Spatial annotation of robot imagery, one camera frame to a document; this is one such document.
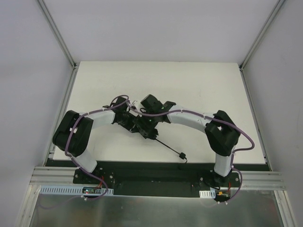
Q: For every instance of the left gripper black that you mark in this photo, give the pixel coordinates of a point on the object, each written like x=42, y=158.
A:
x=132, y=123

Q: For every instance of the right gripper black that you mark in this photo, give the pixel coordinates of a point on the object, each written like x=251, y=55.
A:
x=147, y=131

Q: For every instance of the black folding umbrella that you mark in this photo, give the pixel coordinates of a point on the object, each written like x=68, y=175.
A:
x=180, y=154

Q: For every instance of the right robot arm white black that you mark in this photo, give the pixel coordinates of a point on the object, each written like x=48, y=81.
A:
x=219, y=129

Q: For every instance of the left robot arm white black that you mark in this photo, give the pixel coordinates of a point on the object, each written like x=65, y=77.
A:
x=73, y=133

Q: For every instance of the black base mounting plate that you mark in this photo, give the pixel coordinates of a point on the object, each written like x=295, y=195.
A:
x=156, y=179

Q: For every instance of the left circuit board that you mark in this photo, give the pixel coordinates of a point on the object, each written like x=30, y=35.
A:
x=91, y=190

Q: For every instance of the circuit board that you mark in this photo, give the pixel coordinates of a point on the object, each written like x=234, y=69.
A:
x=91, y=190
x=223, y=194

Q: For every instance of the right circuit board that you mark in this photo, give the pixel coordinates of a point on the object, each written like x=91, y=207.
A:
x=223, y=194

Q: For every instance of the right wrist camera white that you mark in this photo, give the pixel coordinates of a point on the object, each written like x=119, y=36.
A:
x=135, y=104

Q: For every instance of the aluminium cross rail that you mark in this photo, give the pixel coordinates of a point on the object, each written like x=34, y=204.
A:
x=43, y=175

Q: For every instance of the right white cable duct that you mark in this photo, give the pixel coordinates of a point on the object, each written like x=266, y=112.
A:
x=207, y=194

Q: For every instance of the white cable duct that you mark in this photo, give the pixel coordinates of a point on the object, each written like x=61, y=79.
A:
x=207, y=194
x=71, y=190

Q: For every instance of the left white cable duct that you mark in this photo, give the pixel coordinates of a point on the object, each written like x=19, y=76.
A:
x=71, y=190

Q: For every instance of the left aluminium frame post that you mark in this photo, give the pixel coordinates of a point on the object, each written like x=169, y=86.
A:
x=57, y=34

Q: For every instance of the aluminium frame post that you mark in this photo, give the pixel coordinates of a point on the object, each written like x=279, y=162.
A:
x=261, y=34
x=57, y=34

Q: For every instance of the right aluminium frame post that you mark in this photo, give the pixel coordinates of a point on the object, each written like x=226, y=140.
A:
x=261, y=34

